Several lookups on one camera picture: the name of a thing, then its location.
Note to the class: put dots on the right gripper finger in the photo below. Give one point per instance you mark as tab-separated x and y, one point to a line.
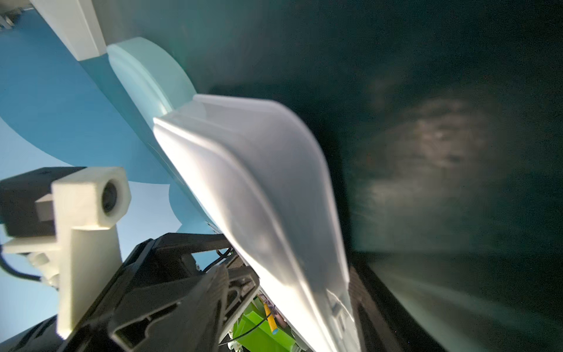
383	324

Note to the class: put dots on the clear frosted pencil case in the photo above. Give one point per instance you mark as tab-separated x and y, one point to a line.
76	24

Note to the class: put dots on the white pencil case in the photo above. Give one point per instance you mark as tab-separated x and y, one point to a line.
260	175

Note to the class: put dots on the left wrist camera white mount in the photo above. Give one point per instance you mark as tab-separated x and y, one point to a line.
64	221

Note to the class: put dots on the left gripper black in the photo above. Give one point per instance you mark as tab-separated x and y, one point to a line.
159	301

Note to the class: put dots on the light blue pencil case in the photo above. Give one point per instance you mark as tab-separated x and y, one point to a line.
157	85

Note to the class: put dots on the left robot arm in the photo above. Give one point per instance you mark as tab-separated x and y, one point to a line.
26	339

